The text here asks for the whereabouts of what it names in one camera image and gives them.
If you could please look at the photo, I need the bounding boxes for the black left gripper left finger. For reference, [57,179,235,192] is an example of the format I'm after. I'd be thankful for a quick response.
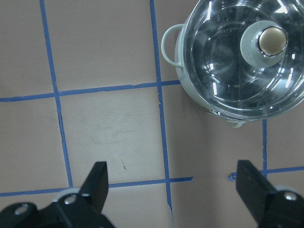
[0,161,114,228]

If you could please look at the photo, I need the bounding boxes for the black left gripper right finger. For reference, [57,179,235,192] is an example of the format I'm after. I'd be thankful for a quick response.
[236,160,304,228]

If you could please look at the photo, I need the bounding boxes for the glass pot lid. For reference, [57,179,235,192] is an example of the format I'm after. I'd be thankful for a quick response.
[183,0,304,121]

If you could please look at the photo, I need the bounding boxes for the pale green electric pot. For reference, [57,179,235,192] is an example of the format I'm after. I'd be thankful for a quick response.
[161,23,304,128]

